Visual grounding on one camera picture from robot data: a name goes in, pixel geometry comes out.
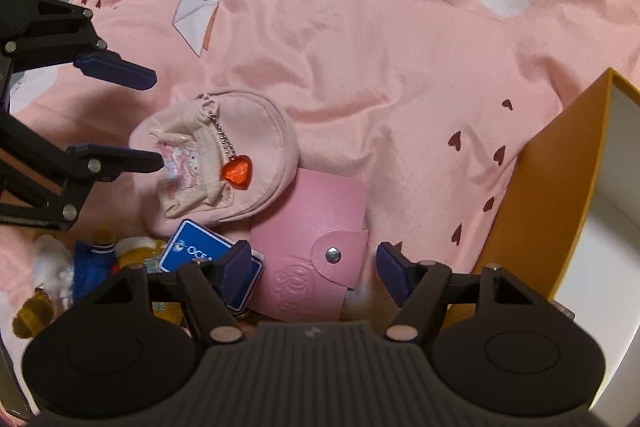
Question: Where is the yellow banana plush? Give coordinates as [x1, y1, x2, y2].
[116, 238, 171, 269]

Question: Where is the orange cardboard box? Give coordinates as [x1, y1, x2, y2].
[442, 68, 640, 343]

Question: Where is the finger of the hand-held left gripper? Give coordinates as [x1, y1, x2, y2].
[0, 0, 157, 90]
[0, 112, 166, 230]

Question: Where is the pink fabric pouch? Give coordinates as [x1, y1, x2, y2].
[129, 91, 301, 223]

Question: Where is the duck plush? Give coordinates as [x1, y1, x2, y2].
[12, 227, 121, 340]

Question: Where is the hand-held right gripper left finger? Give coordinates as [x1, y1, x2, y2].
[95, 241, 252, 347]

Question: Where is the blue card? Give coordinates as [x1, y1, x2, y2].
[159, 219, 265, 310]

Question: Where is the pink snap card wallet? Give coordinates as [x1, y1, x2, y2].
[249, 167, 371, 322]

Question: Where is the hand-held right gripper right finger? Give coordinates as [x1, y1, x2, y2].
[376, 242, 553, 343]

